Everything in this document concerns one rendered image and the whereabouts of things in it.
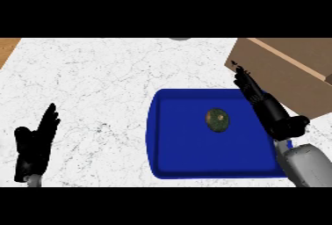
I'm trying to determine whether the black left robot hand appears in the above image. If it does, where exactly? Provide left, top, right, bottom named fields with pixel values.
left=14, top=102, right=62, bottom=184

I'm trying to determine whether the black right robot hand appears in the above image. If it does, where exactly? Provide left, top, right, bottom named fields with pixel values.
left=230, top=60, right=312, bottom=142

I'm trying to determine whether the green squash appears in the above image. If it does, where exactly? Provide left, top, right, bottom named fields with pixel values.
left=204, top=107, right=230, bottom=134

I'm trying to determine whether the brown cardboard box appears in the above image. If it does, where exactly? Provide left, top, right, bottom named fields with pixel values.
left=223, top=38, right=332, bottom=120

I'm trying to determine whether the blue tray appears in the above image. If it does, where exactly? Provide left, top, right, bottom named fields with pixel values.
left=145, top=88, right=295, bottom=180

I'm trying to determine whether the brown wooden surface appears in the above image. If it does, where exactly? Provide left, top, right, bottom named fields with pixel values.
left=0, top=38, right=22, bottom=70

